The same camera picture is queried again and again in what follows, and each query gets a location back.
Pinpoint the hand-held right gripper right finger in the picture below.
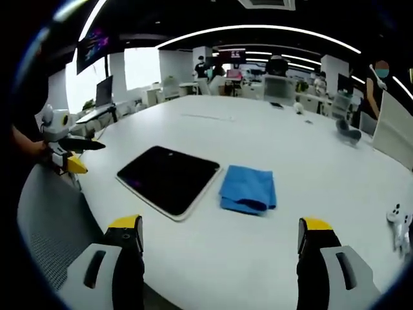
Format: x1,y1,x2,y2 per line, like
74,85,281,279
296,216,383,310

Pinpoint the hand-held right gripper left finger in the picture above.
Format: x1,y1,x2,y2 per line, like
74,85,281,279
57,214,145,310

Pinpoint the blue cleaning cloth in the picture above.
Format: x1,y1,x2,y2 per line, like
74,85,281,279
218,165,277,216

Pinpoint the computer monitor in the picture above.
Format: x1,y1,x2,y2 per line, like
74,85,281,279
96,75,114,109

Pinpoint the grey mesh office chair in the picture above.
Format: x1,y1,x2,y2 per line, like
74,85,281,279
16,163,107,291

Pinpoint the white game controller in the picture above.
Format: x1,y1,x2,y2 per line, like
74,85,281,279
386,202,413,251

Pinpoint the grey plush toy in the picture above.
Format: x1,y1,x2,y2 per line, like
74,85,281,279
334,118,363,145

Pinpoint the beige partition panel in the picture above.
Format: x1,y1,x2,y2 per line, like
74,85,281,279
372,89,413,171

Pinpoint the white mesh office chair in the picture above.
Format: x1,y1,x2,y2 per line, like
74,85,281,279
263,74,296,103

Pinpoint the wall-mounted display screen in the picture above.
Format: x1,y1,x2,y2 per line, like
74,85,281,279
76,27,112,76

